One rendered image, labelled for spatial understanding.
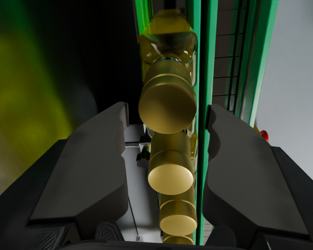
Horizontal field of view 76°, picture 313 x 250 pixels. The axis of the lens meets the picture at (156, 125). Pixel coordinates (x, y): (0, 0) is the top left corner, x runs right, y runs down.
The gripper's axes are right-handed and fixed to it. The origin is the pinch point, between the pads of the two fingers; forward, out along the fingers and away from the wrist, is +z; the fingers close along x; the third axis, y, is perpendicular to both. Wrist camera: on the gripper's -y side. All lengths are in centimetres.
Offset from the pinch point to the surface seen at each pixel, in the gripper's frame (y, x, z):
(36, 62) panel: -0.7, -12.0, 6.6
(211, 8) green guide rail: -4.5, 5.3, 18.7
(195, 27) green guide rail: -2.3, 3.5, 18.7
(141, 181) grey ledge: 38.0, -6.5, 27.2
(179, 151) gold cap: 4.0, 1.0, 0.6
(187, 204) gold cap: 9.8, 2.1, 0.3
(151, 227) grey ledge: 61, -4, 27
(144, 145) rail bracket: 17.8, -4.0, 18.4
